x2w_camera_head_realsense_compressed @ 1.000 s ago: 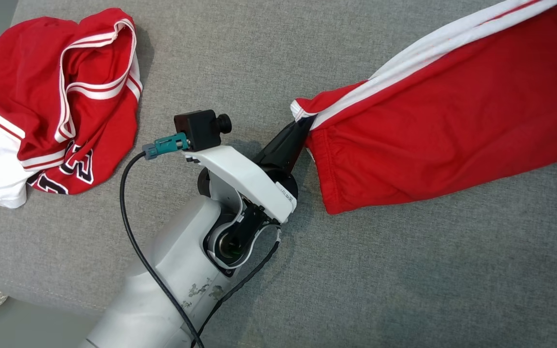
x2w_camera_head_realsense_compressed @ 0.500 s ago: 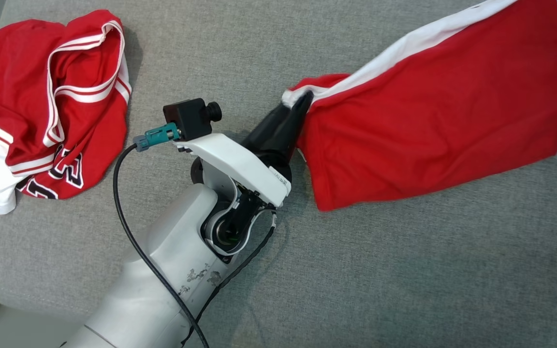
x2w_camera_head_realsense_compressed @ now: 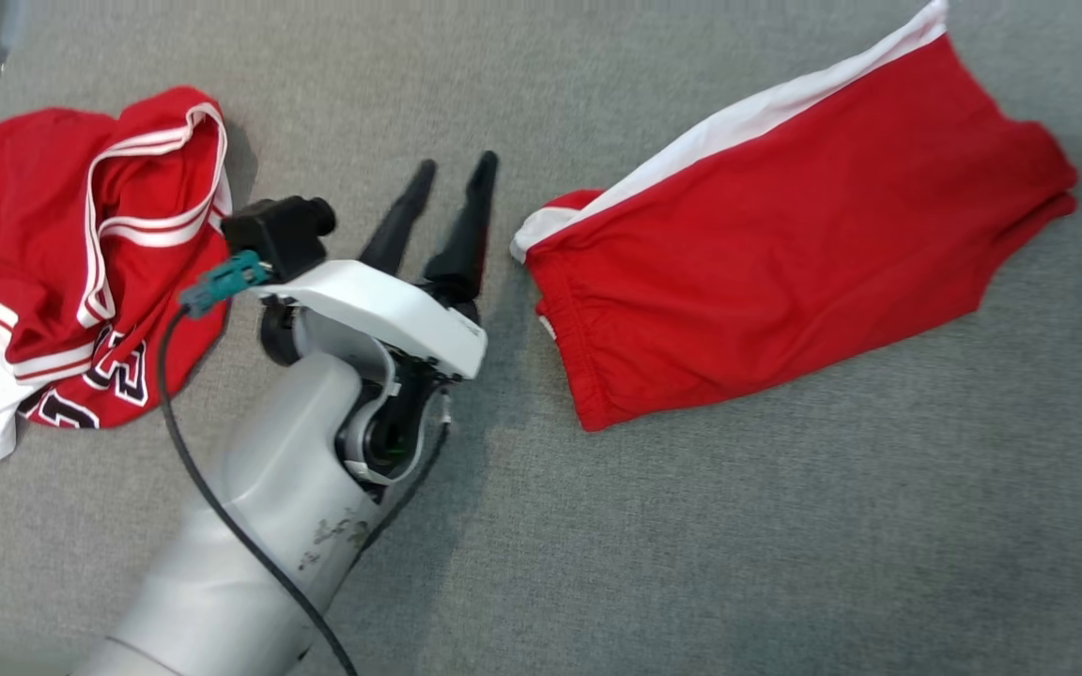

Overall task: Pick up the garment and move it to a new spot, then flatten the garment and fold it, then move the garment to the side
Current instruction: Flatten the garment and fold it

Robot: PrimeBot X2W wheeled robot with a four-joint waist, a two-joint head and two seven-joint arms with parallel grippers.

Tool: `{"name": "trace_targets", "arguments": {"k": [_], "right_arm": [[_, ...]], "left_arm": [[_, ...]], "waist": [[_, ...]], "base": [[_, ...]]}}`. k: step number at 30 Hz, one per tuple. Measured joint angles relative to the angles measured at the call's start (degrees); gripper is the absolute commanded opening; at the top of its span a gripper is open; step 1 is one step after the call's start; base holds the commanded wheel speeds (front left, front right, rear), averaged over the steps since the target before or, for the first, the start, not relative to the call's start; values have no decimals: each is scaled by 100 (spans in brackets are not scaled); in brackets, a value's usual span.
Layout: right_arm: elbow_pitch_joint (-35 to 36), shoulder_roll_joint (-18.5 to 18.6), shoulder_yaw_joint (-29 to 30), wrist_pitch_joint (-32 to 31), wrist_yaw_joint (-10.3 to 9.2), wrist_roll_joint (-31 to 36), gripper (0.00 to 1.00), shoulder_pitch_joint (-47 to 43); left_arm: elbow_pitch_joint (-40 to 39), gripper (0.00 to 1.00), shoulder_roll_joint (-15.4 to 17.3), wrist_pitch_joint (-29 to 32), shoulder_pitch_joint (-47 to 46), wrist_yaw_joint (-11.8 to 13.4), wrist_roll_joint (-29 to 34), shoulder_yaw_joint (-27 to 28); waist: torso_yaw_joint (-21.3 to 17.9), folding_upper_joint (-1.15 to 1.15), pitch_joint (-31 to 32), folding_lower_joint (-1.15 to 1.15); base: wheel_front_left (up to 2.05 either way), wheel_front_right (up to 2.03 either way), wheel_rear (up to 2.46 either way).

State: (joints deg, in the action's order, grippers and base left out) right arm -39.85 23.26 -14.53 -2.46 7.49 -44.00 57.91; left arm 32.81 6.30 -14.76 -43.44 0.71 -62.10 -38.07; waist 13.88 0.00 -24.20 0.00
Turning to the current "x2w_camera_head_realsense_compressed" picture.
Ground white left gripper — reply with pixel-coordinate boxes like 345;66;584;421
254;149;501;382

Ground red shorts with white stripe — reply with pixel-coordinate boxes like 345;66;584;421
510;0;1081;433

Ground red jersey number 23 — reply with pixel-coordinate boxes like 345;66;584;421
0;86;235;465

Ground teal left camera connector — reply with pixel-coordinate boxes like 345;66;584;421
178;250;272;321

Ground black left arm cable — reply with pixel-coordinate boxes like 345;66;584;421
155;305;360;676

